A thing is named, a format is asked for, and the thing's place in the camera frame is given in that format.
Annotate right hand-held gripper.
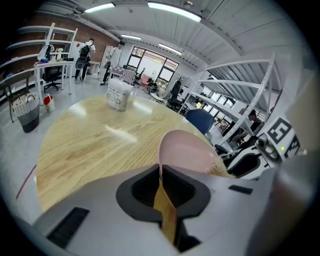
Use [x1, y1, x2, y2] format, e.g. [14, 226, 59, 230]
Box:
[227, 116, 301, 180]

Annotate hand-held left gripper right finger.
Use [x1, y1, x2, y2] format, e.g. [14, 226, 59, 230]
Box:
[162, 164, 261, 256]

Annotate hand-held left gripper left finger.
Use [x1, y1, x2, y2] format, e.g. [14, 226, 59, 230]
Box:
[33, 164, 180, 256]

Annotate beige fuzzy fabric piece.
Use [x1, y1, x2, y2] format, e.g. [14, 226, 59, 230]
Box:
[204, 156, 236, 179]

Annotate pink big plate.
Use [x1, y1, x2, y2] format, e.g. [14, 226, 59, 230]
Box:
[158, 129, 222, 176]

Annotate black mesh office chair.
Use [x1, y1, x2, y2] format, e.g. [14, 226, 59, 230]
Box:
[214, 142, 242, 167]

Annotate round wooden table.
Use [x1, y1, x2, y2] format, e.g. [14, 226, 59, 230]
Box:
[35, 94, 237, 245]

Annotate blue plastic chair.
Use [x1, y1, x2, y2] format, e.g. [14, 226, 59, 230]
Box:
[185, 108, 216, 136]

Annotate red floor tape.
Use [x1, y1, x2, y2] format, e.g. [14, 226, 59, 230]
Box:
[15, 164, 38, 200]

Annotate white metal shelf rack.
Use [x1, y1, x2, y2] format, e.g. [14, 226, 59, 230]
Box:
[177, 53, 284, 149]

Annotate black high-back office chair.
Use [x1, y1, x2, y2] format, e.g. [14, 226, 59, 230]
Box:
[166, 80, 185, 111]

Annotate round glass side table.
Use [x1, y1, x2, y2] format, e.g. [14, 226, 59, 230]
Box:
[149, 89, 168, 104]

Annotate woven grey white basket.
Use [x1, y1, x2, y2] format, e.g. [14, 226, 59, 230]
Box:
[11, 91, 41, 134]

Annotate red and white bucket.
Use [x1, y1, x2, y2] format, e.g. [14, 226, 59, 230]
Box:
[43, 93, 56, 113]

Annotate pink armchair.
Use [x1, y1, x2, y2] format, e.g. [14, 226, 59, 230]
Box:
[139, 74, 152, 89]

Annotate checked table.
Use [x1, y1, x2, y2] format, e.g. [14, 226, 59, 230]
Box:
[107, 64, 138, 88]

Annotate ceiling light tube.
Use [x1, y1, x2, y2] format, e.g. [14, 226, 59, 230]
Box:
[83, 1, 116, 14]
[158, 42, 183, 56]
[146, 0, 203, 23]
[120, 34, 143, 42]

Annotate white desk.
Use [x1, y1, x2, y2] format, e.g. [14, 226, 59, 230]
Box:
[33, 60, 76, 99]

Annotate black wooden chair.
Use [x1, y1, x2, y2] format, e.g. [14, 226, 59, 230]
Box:
[0, 70, 35, 124]

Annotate white wall shelf unit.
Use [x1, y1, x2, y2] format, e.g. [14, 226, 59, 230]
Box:
[0, 21, 79, 101]

